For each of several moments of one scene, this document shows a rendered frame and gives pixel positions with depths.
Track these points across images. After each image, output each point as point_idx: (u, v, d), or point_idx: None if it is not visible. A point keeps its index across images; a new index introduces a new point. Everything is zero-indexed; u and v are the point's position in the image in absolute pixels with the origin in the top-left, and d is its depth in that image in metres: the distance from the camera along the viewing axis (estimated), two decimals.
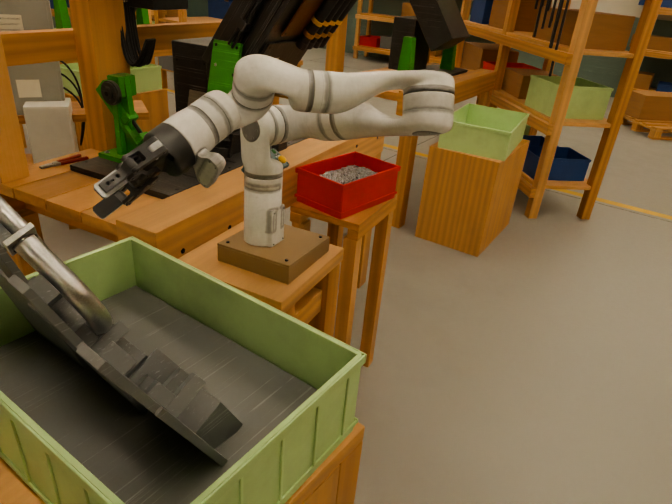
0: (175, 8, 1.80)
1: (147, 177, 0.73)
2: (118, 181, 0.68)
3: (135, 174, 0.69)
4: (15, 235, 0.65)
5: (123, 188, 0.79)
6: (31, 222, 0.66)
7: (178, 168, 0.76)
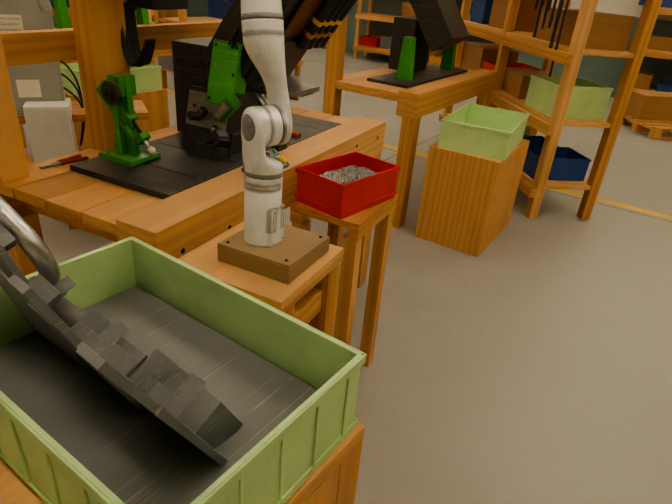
0: (175, 8, 1.80)
1: None
2: None
3: None
4: None
5: None
6: None
7: None
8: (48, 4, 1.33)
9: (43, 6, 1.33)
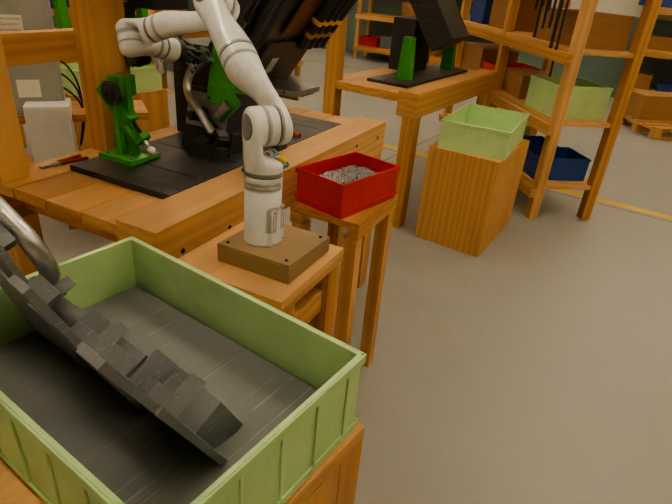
0: (175, 8, 1.80)
1: None
2: (195, 52, 1.78)
3: None
4: (204, 48, 1.79)
5: (199, 63, 1.74)
6: (200, 46, 1.77)
7: None
8: (210, 129, 1.81)
9: (207, 132, 1.81)
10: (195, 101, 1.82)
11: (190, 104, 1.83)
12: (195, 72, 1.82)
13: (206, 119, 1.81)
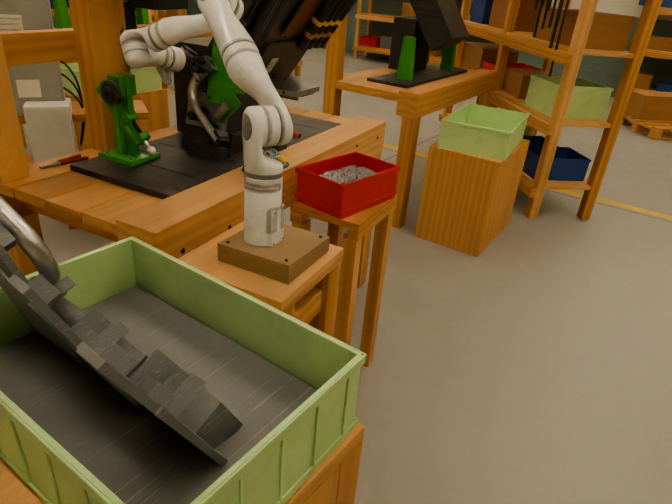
0: (175, 8, 1.80)
1: None
2: (199, 61, 1.78)
3: None
4: (208, 56, 1.79)
5: (204, 72, 1.74)
6: (204, 55, 1.77)
7: None
8: (215, 138, 1.80)
9: (213, 141, 1.81)
10: (200, 110, 1.82)
11: (195, 113, 1.82)
12: (200, 81, 1.82)
13: (211, 128, 1.81)
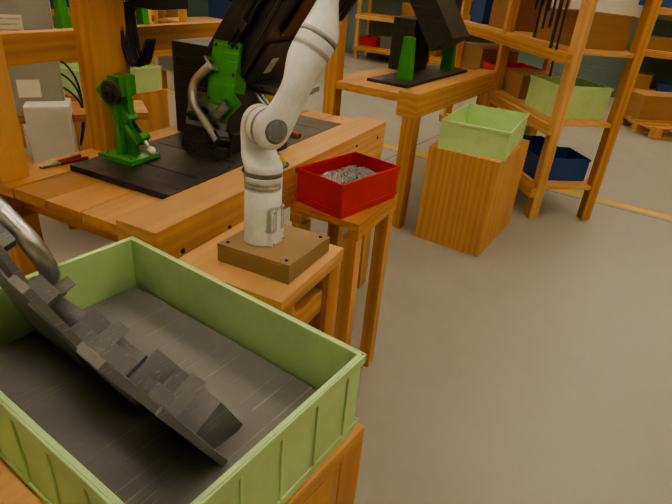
0: (175, 8, 1.80)
1: None
2: None
3: None
4: (208, 56, 1.79)
5: None
6: (204, 55, 1.77)
7: None
8: (215, 138, 1.80)
9: (213, 141, 1.81)
10: (200, 110, 1.82)
11: (195, 113, 1.82)
12: (200, 81, 1.82)
13: (211, 128, 1.81)
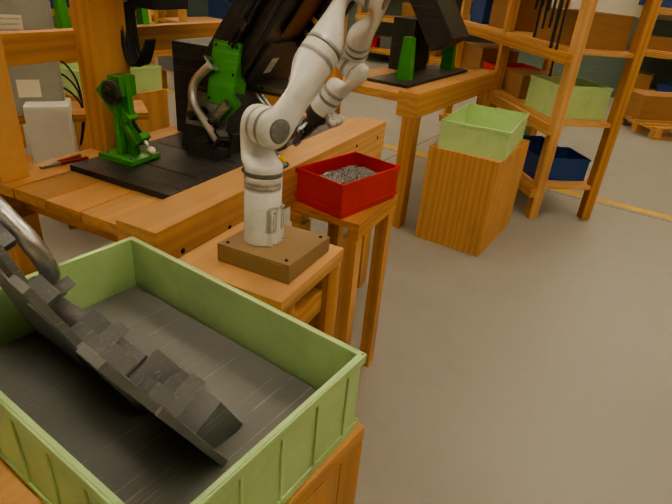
0: (175, 8, 1.80)
1: (309, 132, 1.69)
2: (297, 141, 1.71)
3: (301, 138, 1.70)
4: (208, 56, 1.79)
5: None
6: (204, 55, 1.77)
7: (319, 125, 1.65)
8: (215, 138, 1.80)
9: (213, 141, 1.81)
10: (200, 110, 1.82)
11: (195, 113, 1.82)
12: (200, 81, 1.82)
13: (211, 128, 1.81)
